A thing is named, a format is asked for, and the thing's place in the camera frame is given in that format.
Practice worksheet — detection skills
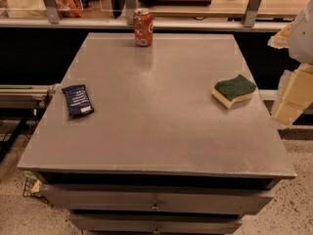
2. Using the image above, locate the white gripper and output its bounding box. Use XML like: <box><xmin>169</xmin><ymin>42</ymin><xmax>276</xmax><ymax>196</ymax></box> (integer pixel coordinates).
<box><xmin>268</xmin><ymin>0</ymin><xmax>313</xmax><ymax>125</ymax></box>

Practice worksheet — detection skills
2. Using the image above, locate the green and yellow sponge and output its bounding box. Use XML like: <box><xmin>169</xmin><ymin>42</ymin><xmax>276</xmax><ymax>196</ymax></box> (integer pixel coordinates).
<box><xmin>212</xmin><ymin>74</ymin><xmax>256</xmax><ymax>109</ymax></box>

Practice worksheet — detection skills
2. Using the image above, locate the orange soda can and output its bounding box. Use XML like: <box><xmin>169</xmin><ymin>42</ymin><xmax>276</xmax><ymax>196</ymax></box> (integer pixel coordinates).
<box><xmin>133</xmin><ymin>8</ymin><xmax>153</xmax><ymax>47</ymax></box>

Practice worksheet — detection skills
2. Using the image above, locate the top grey drawer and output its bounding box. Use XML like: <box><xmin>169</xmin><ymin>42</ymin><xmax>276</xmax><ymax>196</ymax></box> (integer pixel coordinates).
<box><xmin>40</xmin><ymin>184</ymin><xmax>273</xmax><ymax>215</ymax></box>

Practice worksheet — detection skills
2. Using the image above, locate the grey drawer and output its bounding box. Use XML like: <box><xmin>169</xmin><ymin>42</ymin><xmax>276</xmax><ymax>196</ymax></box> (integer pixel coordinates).
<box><xmin>69</xmin><ymin>213</ymin><xmax>242</xmax><ymax>235</ymax></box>
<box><xmin>40</xmin><ymin>184</ymin><xmax>273</xmax><ymax>215</ymax></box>

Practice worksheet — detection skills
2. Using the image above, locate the dark blue snack packet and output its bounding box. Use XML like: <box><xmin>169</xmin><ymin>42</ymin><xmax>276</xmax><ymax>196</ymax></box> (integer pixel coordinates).
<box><xmin>62</xmin><ymin>84</ymin><xmax>94</xmax><ymax>118</ymax></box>

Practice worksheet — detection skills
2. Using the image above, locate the orange snack bag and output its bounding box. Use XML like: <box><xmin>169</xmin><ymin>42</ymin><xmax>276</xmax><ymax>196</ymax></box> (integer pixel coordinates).
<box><xmin>55</xmin><ymin>0</ymin><xmax>82</xmax><ymax>18</ymax></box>

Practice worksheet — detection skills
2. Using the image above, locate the metal shelf rail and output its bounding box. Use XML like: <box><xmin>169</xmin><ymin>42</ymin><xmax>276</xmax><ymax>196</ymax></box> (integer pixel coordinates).
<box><xmin>0</xmin><ymin>18</ymin><xmax>289</xmax><ymax>32</ymax></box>

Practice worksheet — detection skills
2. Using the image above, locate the wire basket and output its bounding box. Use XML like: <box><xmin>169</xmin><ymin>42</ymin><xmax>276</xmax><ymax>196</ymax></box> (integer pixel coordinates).
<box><xmin>22</xmin><ymin>177</ymin><xmax>43</xmax><ymax>198</ymax></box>

